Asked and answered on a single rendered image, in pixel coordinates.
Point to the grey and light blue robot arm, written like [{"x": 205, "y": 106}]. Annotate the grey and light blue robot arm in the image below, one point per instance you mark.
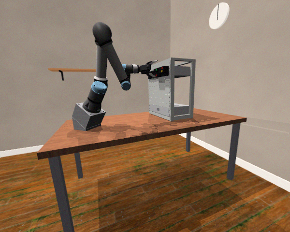
[{"x": 105, "y": 50}]

